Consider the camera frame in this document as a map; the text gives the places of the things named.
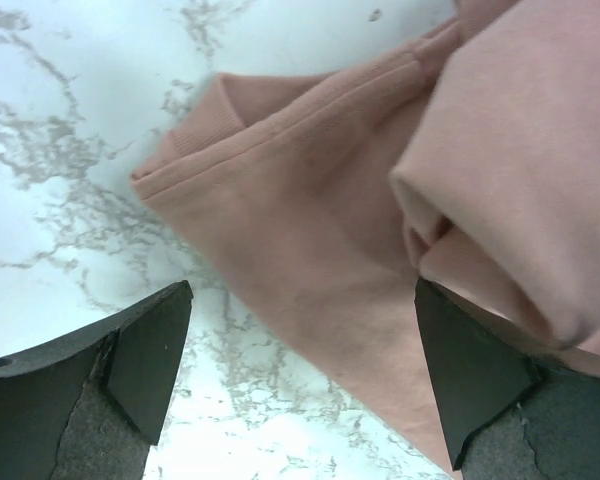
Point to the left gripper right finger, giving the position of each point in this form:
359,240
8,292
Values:
510,407

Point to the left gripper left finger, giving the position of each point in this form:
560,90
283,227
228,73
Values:
90,404

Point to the pink t shirt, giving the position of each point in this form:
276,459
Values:
468,158

